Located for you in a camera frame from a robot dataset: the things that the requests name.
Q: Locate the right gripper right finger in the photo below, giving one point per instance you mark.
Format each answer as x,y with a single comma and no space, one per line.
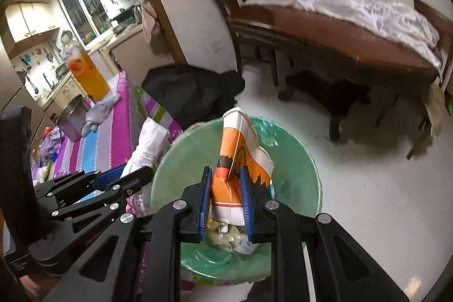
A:
312,250

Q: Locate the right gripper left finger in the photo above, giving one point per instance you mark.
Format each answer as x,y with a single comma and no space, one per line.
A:
139,259

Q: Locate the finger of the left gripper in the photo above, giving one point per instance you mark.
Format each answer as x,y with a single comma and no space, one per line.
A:
130,184
97,180

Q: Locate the white plastic wrapper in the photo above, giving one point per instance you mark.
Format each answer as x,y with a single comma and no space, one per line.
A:
152,144

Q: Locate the orange white paper bag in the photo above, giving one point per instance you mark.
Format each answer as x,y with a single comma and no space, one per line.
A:
239,148

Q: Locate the green lined trash bin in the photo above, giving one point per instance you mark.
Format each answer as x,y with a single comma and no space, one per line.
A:
294,183

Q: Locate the kitchen window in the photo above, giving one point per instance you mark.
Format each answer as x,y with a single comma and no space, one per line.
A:
88,19

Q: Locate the purple snack bag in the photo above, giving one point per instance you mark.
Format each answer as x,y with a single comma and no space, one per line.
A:
50,145

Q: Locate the steel pot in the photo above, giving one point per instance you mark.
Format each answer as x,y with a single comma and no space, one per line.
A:
72,118

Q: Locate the red apple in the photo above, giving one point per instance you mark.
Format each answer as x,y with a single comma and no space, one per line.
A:
46,132

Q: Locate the orange juice bottle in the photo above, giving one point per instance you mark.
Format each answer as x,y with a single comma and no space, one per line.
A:
84,70

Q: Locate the black cloth on floor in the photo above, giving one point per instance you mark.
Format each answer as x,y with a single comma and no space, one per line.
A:
192,94

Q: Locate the pink hanging cloth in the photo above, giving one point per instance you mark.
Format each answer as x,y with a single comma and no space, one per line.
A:
150,25

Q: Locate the dark wooden table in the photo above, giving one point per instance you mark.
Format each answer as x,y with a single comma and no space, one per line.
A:
341,61

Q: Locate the wooden chair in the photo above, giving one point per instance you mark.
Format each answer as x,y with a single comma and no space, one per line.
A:
226,8

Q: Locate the white plastic sheet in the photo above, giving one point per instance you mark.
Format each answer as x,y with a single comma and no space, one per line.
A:
390,19

